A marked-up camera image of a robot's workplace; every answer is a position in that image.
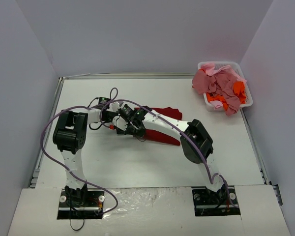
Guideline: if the dark red t-shirt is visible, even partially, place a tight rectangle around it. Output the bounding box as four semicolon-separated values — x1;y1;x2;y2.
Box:
144;107;182;146

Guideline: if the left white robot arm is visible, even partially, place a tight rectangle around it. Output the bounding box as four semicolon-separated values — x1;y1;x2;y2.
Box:
53;97;117;206

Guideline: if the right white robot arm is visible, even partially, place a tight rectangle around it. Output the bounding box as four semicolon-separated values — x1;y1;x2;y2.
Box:
112;104;226;203

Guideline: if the pink t-shirt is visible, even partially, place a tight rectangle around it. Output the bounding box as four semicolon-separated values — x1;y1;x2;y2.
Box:
191;62;248;114

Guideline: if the white plastic basket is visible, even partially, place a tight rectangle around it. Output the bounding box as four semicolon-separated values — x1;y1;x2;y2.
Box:
197;61;253;111

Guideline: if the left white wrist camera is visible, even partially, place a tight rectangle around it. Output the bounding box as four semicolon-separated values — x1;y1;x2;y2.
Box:
109;102;122;113

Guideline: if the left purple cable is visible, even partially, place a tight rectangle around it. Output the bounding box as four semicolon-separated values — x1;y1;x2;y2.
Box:
40;87;119;213

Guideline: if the purple cable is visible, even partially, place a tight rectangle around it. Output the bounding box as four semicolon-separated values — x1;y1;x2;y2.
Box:
99;99;236;206
40;87;119;213

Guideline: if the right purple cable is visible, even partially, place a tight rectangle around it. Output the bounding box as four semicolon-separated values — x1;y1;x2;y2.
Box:
99;99;236;206

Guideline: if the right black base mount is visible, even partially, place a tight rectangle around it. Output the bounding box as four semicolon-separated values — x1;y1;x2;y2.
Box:
192;187;240;217

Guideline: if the black thin cable loop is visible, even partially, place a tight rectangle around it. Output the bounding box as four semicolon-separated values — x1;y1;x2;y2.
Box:
69;208;86;232

